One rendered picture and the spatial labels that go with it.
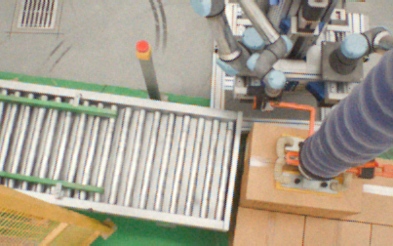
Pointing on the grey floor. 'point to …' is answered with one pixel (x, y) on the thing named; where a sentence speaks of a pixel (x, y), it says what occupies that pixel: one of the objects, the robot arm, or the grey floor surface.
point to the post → (149, 74)
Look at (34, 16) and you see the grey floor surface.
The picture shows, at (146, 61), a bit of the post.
